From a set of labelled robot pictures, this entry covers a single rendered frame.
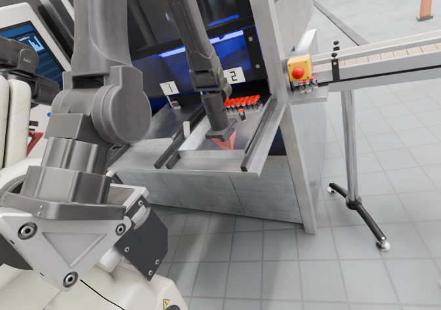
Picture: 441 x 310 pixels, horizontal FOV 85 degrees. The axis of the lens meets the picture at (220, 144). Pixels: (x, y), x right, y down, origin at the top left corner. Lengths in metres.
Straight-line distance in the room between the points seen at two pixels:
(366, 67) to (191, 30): 0.68
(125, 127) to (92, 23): 0.13
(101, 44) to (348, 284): 1.39
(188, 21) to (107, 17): 0.25
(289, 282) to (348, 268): 0.31
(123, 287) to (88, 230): 0.30
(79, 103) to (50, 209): 0.13
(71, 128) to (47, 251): 0.13
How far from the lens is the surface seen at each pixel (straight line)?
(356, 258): 1.52
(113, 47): 0.35
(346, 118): 1.18
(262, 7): 0.89
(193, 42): 0.59
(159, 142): 1.02
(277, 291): 1.46
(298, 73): 0.89
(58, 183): 0.30
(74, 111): 0.35
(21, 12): 1.47
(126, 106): 0.32
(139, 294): 0.61
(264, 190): 1.37
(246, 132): 0.85
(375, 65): 1.04
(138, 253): 0.54
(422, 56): 1.05
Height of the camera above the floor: 1.32
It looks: 31 degrees down
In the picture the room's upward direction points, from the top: 23 degrees counter-clockwise
